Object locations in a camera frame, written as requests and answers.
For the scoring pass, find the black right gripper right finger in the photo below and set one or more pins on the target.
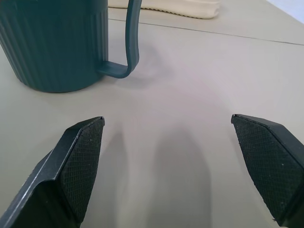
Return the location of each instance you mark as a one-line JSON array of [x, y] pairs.
[[273, 161]]

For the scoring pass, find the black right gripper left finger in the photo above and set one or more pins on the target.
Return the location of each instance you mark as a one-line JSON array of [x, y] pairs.
[[71, 171]]

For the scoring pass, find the dark green ribbed mug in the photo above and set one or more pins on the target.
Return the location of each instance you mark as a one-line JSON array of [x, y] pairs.
[[54, 45]]

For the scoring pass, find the cream folded cloth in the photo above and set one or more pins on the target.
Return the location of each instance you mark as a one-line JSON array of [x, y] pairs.
[[180, 7]]

